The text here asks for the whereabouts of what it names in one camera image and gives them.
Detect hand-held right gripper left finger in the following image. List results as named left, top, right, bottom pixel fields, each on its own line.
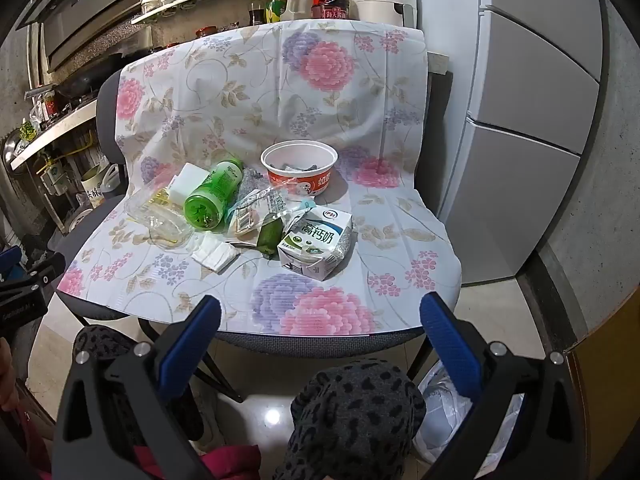
left=52, top=295, right=223, bottom=480

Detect grey refrigerator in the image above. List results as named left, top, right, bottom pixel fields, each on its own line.
left=432, top=0, right=603, bottom=286

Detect brown wooden door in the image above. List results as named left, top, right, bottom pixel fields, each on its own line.
left=565, top=305, right=640, bottom=480

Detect black wok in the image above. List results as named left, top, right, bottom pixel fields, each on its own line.
left=52, top=57, right=126, bottom=98

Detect grey mesh wrapper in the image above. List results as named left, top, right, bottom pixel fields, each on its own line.
left=235, top=167, right=271, bottom=206

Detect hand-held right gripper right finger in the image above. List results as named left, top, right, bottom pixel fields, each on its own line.
left=419, top=291, right=588, bottom=480

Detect white mug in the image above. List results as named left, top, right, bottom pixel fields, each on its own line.
left=80, top=164, right=121, bottom=208

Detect white foam block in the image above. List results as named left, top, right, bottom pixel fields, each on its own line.
left=167, top=162, right=211, bottom=206

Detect white tissue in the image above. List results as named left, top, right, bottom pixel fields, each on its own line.
left=191, top=240, right=240, bottom=275

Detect red white noodle bowl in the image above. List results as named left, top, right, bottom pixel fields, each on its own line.
left=260, top=140, right=338, bottom=198

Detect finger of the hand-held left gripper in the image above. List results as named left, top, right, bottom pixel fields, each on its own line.
left=0, top=246, right=25, bottom=273
left=0, top=252, right=67, bottom=295

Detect green wrapper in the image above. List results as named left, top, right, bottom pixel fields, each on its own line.
left=256, top=215, right=286, bottom=261

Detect dark grey office chair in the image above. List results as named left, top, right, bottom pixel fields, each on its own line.
left=52, top=67, right=463, bottom=401

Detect person's left forearm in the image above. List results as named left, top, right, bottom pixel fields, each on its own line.
left=0, top=335, right=53, bottom=480

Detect white plastic jug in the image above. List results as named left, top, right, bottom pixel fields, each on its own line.
left=281, top=0, right=311, bottom=22

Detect green plastic bottle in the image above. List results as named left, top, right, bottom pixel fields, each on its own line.
left=183, top=159, right=245, bottom=233

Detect person's left leg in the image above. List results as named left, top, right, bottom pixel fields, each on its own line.
left=72, top=325, right=206, bottom=441

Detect white green milk carton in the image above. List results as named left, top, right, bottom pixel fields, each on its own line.
left=276, top=206, right=354, bottom=281

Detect pink jacket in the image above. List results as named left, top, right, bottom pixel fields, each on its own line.
left=190, top=442, right=261, bottom=480

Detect clear plastic container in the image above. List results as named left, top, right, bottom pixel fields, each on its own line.
left=124, top=180, right=193, bottom=248

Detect trash bin with plastic bag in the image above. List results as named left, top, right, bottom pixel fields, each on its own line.
left=412, top=360, right=526, bottom=466

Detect clear plastic wrapper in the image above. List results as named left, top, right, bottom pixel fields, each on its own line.
left=227, top=187, right=291, bottom=238

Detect steel range hood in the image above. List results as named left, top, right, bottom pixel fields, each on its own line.
left=15, top=0, right=151, bottom=73

